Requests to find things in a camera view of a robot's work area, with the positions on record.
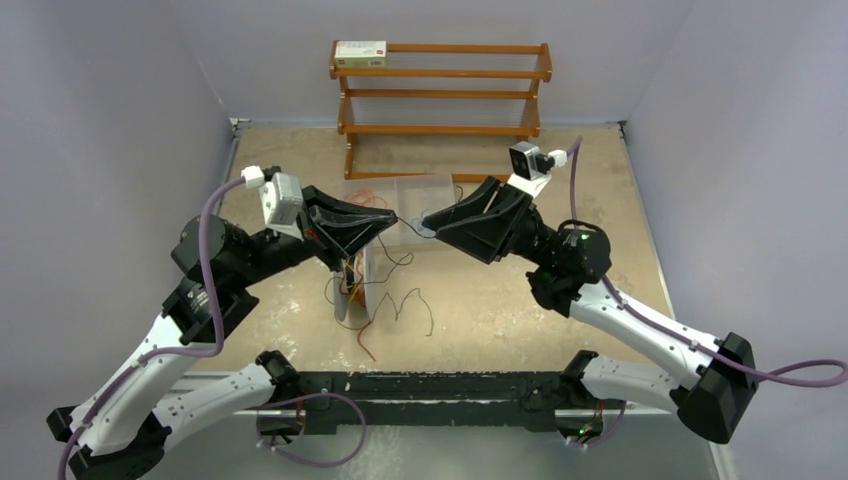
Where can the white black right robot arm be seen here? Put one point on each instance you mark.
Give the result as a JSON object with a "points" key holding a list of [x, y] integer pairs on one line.
{"points": [[706, 381]]}

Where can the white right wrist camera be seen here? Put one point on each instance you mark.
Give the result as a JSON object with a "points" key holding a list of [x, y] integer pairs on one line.
{"points": [[532, 169]]}

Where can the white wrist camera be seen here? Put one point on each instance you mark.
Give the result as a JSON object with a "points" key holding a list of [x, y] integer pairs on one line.
{"points": [[532, 169], [281, 198]]}

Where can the orange wooden shelf rack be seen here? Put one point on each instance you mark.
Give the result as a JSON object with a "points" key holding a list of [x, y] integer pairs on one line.
{"points": [[439, 89]]}

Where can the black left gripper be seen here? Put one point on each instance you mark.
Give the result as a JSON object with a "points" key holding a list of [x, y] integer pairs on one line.
{"points": [[346, 226]]}

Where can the clear plastic divided tray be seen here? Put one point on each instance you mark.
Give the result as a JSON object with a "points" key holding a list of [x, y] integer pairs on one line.
{"points": [[410, 197]]}

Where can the white cardboard box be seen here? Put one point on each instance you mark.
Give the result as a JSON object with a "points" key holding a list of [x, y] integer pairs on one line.
{"points": [[360, 54]]}

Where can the white plastic cable spool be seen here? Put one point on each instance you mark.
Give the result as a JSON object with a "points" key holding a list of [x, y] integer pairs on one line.
{"points": [[353, 289]]}

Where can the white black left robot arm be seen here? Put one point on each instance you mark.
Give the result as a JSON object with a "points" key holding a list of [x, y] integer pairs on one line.
{"points": [[249, 230]]}

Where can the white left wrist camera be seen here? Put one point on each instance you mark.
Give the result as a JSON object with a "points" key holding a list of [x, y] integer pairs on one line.
{"points": [[281, 198]]}

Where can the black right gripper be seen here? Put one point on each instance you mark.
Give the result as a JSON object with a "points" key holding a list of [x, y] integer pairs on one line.
{"points": [[487, 236]]}

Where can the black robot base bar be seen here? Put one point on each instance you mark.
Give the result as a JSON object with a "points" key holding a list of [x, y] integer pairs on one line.
{"points": [[283, 376]]}

